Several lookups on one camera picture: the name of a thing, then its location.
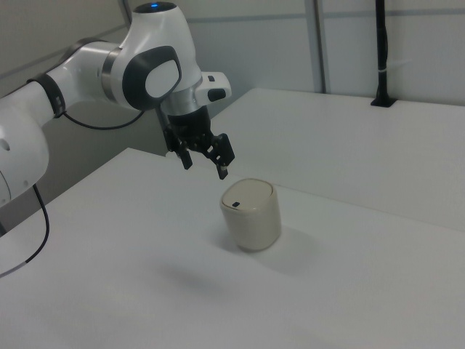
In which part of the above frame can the pale partition panel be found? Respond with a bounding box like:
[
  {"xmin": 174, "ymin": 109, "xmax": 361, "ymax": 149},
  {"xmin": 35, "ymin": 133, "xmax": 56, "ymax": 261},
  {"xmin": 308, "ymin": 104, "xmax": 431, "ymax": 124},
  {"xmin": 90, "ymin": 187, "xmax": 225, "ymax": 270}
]
[{"xmin": 323, "ymin": 0, "xmax": 465, "ymax": 100}]

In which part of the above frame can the black camera stand pole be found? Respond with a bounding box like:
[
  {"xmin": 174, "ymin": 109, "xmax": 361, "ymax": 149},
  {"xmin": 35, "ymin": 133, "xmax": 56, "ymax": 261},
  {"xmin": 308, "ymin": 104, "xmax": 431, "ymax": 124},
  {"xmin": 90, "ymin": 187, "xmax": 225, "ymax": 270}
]
[{"xmin": 370, "ymin": 0, "xmax": 397, "ymax": 108}]

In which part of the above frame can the small beige trash can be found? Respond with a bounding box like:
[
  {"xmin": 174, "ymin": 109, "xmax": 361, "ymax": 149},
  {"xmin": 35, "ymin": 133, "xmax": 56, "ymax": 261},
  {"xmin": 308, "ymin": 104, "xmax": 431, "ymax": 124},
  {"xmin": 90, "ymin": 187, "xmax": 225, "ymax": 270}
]
[{"xmin": 219, "ymin": 177, "xmax": 283, "ymax": 252}]

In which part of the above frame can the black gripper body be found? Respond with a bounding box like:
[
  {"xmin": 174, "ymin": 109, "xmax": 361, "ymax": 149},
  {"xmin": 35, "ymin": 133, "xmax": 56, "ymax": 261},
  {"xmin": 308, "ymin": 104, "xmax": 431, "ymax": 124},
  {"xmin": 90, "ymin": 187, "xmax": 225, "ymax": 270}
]
[{"xmin": 166, "ymin": 105, "xmax": 213, "ymax": 147}]

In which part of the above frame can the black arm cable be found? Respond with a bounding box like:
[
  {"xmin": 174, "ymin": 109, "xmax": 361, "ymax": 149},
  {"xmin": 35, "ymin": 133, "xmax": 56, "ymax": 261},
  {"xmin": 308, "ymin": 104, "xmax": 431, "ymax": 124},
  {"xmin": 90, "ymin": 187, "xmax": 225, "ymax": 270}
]
[{"xmin": 0, "ymin": 107, "xmax": 147, "ymax": 278}]

